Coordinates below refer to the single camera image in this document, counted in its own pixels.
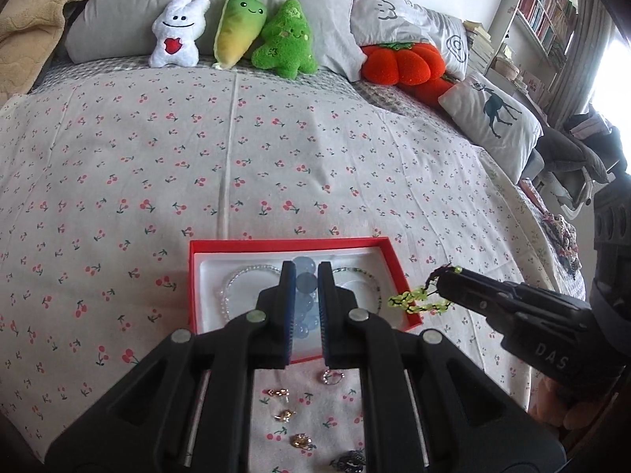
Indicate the rose gold earring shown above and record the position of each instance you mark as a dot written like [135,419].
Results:
[277,393]

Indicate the gold hoop earring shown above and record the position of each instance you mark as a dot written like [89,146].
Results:
[302,441]

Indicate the red jewelry box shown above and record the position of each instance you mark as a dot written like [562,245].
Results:
[209,281]

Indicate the multicolour crochet cloth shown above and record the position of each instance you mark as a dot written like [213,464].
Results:
[562,241]

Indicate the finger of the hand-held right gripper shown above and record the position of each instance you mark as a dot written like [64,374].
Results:
[468,282]
[461,301]

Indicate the white deer print pillow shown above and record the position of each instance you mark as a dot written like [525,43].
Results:
[493,113]

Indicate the person's right hand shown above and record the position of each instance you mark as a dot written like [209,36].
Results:
[554,401]

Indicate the cherry print bedsheet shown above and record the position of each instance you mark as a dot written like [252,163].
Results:
[148,182]

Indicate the beige fleece blanket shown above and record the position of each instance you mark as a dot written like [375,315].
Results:
[39,24]

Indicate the grey chair with clothes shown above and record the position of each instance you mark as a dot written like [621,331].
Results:
[572,157]

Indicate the grey doodle print pillow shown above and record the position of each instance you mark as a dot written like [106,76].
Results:
[404,19]

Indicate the orange pumpkin plush toy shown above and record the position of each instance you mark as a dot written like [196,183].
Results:
[399,64]

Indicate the gold knot earring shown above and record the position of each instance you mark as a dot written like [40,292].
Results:
[286,414]

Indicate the woven basket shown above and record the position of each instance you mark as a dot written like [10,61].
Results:
[507,66]

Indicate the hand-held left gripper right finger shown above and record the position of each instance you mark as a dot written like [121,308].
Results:
[325,305]

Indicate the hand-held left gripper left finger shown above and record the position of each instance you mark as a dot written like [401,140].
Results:
[288,305]

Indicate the dark metal brooch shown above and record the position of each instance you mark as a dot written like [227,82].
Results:
[349,461]

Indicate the white rabbit plush toy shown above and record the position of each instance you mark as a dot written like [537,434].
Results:
[175,34]

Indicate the grey curtain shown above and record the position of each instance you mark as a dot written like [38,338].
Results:
[581,59]

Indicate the stack of books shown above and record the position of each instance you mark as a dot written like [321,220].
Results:
[478,44]

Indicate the green tree plush toy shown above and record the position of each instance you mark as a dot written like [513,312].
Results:
[288,39]

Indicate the white bookshelf with books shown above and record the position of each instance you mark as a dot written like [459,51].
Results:
[544,10]

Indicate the yellow-green carrot plush toy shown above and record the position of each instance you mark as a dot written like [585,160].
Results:
[239,29]

